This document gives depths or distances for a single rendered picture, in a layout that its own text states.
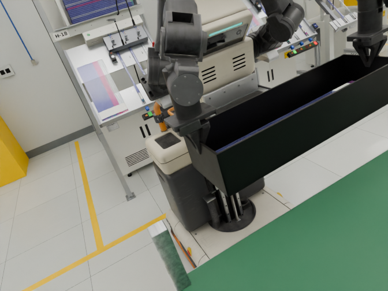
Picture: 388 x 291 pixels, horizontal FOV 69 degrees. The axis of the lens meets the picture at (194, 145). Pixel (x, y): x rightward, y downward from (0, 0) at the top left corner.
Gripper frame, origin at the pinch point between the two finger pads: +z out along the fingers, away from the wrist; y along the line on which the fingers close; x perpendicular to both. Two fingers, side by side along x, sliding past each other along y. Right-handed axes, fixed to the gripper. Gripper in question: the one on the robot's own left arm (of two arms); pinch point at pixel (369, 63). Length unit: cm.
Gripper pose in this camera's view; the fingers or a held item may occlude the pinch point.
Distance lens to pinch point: 97.7
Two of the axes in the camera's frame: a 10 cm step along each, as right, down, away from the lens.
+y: 8.5, -4.4, 2.8
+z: 2.7, 8.4, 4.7
